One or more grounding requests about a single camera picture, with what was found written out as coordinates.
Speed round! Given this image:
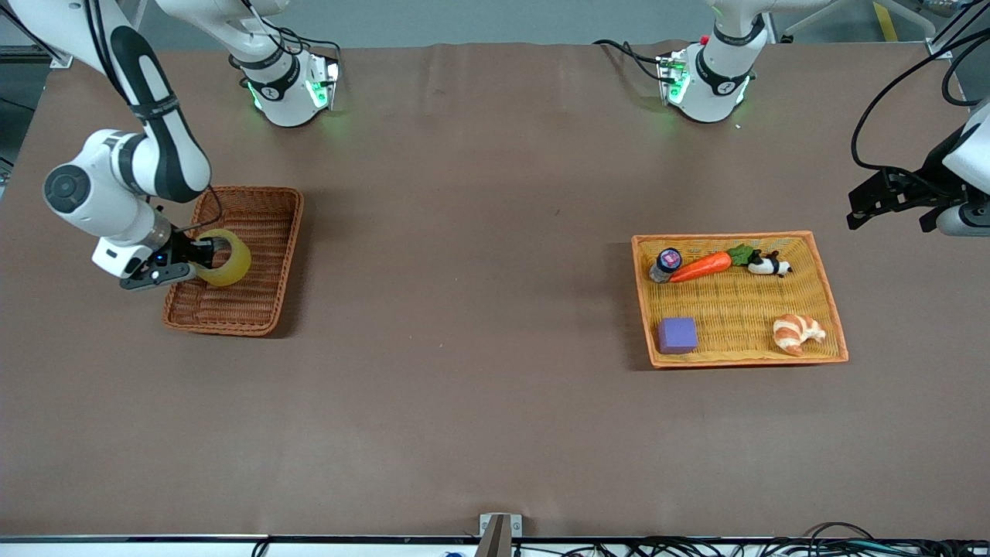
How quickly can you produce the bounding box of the black white panda toy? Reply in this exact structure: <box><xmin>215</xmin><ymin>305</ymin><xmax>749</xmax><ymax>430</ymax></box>
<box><xmin>747</xmin><ymin>250</ymin><xmax>793</xmax><ymax>278</ymax></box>

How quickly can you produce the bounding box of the brown table cover sheet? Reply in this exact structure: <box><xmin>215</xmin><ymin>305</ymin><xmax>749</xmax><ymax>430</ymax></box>
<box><xmin>0</xmin><ymin>43</ymin><xmax>990</xmax><ymax>540</ymax></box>

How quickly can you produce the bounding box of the brown wicker basket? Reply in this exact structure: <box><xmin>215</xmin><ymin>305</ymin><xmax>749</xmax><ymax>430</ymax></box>
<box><xmin>162</xmin><ymin>186</ymin><xmax>304</xmax><ymax>337</ymax></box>

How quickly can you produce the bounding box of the toy croissant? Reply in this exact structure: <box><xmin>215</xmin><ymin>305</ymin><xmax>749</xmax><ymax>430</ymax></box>
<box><xmin>773</xmin><ymin>313</ymin><xmax>827</xmax><ymax>357</ymax></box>

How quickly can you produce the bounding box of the aluminium frame rail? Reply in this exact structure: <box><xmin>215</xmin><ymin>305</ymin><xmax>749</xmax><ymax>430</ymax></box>
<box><xmin>874</xmin><ymin>0</ymin><xmax>979</xmax><ymax>61</ymax></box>
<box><xmin>0</xmin><ymin>23</ymin><xmax>74</xmax><ymax>69</ymax></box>

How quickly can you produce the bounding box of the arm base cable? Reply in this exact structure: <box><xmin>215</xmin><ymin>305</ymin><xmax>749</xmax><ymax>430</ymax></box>
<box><xmin>594</xmin><ymin>39</ymin><xmax>670</xmax><ymax>82</ymax></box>
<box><xmin>228</xmin><ymin>0</ymin><xmax>343</xmax><ymax>78</ymax></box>

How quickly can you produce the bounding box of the orange wicker basket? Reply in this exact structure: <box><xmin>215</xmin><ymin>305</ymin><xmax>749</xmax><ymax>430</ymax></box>
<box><xmin>631</xmin><ymin>231</ymin><xmax>849</xmax><ymax>369</ymax></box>

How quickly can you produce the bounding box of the orange toy carrot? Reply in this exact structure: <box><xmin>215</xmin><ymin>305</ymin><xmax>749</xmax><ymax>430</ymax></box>
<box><xmin>669</xmin><ymin>244</ymin><xmax>763</xmax><ymax>283</ymax></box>

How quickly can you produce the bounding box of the left arm base cable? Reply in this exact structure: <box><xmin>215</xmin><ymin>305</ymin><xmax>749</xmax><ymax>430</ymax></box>
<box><xmin>594</xmin><ymin>39</ymin><xmax>670</xmax><ymax>82</ymax></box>

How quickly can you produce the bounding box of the black cable bundle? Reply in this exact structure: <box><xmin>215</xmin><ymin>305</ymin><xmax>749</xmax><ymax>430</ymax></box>
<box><xmin>514</xmin><ymin>522</ymin><xmax>990</xmax><ymax>557</ymax></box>

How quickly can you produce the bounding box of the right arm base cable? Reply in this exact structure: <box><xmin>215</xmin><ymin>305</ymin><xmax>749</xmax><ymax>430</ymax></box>
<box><xmin>228</xmin><ymin>0</ymin><xmax>343</xmax><ymax>78</ymax></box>

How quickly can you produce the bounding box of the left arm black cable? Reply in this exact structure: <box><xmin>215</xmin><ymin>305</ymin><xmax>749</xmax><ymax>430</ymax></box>
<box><xmin>851</xmin><ymin>35</ymin><xmax>990</xmax><ymax>175</ymax></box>

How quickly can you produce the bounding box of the small bottle purple cap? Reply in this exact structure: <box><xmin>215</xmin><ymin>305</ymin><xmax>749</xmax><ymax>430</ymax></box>
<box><xmin>649</xmin><ymin>248</ymin><xmax>683</xmax><ymax>284</ymax></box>

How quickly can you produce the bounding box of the clear yellowish tape roll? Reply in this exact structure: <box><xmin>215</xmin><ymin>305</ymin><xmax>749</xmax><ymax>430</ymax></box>
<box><xmin>193</xmin><ymin>228</ymin><xmax>252</xmax><ymax>288</ymax></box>

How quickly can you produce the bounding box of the purple foam block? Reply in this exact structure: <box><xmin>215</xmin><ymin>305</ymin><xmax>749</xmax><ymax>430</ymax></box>
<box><xmin>657</xmin><ymin>317</ymin><xmax>699</xmax><ymax>355</ymax></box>

